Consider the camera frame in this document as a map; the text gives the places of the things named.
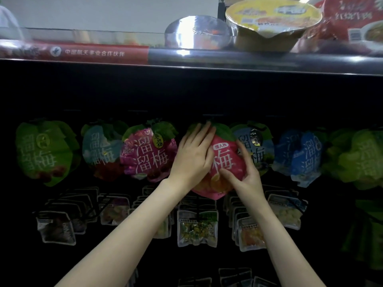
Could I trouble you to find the person's left hand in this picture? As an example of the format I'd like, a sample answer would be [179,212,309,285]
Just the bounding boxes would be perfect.
[168,120,217,194]

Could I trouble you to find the person's right hand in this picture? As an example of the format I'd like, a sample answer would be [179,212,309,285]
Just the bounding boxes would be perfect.
[218,140,267,207]

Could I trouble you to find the small pink round snack bag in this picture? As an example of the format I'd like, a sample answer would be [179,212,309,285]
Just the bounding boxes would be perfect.
[191,122,247,201]

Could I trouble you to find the blue round snack bag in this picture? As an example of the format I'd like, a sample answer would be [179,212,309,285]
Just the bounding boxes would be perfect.
[272,128,325,188]
[232,121,276,177]

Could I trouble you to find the clear white candy packets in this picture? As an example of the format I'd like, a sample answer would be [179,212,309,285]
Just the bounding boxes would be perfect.
[224,185,309,243]

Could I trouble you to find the clear yellow-label candy bag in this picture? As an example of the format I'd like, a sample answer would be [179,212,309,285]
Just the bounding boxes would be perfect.
[238,217,268,253]

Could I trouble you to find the clear green candy packets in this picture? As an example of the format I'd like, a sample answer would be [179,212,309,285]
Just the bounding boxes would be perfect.
[176,209,219,248]

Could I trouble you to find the large teal round snack bag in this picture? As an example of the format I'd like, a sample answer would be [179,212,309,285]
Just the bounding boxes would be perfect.
[82,121,128,180]

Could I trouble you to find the clear mixed candy packets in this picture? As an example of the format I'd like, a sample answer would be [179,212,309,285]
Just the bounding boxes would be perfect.
[99,194,131,226]

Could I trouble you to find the row of small clear pouches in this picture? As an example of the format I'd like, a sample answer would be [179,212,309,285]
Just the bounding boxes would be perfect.
[178,267,279,287]

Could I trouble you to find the green snack pouch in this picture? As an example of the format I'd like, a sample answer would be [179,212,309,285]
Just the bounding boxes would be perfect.
[342,200,383,269]

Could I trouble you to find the large green round snack bag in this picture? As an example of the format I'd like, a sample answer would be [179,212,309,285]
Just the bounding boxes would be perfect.
[15,119,81,187]

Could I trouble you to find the person's right forearm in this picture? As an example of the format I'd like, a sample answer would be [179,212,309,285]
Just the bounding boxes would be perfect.
[248,197,327,287]

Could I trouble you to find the person's left forearm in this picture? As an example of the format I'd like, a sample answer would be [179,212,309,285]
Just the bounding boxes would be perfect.
[55,179,189,287]

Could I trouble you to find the yellow lidded bowl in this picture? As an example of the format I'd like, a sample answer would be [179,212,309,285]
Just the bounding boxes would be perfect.
[225,0,324,53]

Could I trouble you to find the red noodle packet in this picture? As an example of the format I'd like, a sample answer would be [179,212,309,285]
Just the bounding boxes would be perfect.
[308,0,383,51]

